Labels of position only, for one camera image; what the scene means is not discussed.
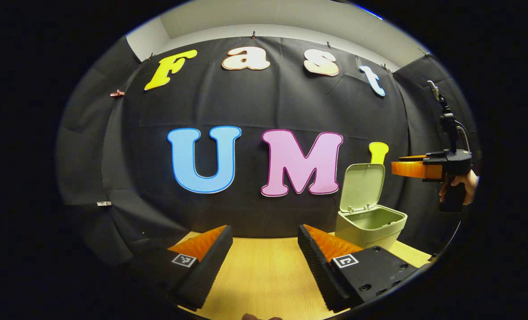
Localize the wooden desktop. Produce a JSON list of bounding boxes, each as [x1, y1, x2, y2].
[[175, 231, 433, 320]]

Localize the green garbage bin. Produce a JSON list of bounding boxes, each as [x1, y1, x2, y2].
[[335, 163, 408, 250]]

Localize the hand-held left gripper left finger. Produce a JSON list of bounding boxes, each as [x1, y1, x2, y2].
[[128, 224, 233, 312]]

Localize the black backdrop cloth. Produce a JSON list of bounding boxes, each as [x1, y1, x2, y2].
[[56, 36, 480, 267]]

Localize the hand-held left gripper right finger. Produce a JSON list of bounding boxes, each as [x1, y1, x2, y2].
[[297, 224, 429, 313]]

